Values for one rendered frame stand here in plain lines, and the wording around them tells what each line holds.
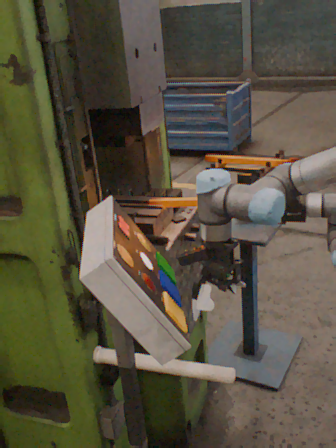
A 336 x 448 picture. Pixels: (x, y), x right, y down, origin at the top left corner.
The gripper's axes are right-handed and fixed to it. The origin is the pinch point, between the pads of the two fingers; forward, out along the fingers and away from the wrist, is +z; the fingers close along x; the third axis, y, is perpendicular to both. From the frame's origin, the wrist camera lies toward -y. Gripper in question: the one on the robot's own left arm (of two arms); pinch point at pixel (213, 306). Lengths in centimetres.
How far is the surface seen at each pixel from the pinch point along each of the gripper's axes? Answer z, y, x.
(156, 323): -9.9, 4.5, -22.7
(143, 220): -4, -46, 19
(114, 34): -63, -42, 13
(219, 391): 93, -47, 52
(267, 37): 8, -466, 694
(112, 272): -23.1, -0.1, -28.4
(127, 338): 4.6, -12.5, -18.4
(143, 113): -40, -43, 21
